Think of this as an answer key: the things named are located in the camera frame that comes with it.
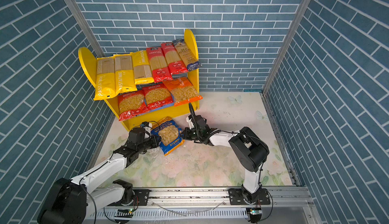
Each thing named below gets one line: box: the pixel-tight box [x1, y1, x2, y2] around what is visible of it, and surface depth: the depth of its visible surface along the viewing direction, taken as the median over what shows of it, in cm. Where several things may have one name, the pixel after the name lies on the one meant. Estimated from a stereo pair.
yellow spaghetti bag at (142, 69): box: [130, 49, 155, 85], surface depth 75 cm
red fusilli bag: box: [142, 83, 174, 110], surface depth 96 cm
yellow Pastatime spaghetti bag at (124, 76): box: [113, 53, 138, 94], surface depth 72 cm
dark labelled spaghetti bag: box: [172, 39, 203, 72], surface depth 80 cm
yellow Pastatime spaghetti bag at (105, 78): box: [93, 56, 116, 101], surface depth 69 cm
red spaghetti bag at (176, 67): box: [161, 42, 189, 76], surface depth 78 cm
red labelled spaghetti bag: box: [145, 47, 174, 84], surface depth 75 cm
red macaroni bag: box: [117, 89, 151, 122], surface depth 90 cm
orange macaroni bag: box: [162, 77, 204, 107], surface depth 98 cm
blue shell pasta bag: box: [150, 116, 186, 157], surface depth 90 cm
